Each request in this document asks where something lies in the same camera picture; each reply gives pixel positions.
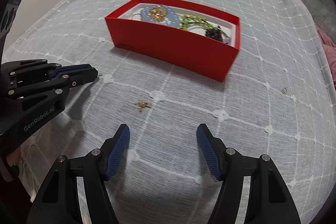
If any silver ring with gold charm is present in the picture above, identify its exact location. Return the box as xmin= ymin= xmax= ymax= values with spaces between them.
xmin=134 ymin=99 xmax=153 ymax=112

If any black hair clip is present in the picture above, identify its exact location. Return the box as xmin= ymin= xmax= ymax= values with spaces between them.
xmin=205 ymin=26 xmax=223 ymax=42

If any red jewelry box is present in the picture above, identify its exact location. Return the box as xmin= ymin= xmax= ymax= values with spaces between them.
xmin=105 ymin=0 xmax=240 ymax=82

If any dark bead jewelry in box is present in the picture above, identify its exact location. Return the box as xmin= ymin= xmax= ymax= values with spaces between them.
xmin=221 ymin=31 xmax=231 ymax=45

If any pink blanket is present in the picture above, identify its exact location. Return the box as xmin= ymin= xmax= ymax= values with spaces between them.
xmin=316 ymin=25 xmax=336 ymax=85

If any grey quilted pillow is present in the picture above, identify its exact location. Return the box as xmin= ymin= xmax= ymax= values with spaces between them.
xmin=302 ymin=0 xmax=336 ymax=43

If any blue bead bracelet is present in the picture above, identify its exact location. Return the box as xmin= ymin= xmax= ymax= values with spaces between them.
xmin=139 ymin=4 xmax=182 ymax=29

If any green bead bracelet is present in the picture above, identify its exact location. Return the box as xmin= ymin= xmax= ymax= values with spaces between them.
xmin=179 ymin=14 xmax=211 ymax=31

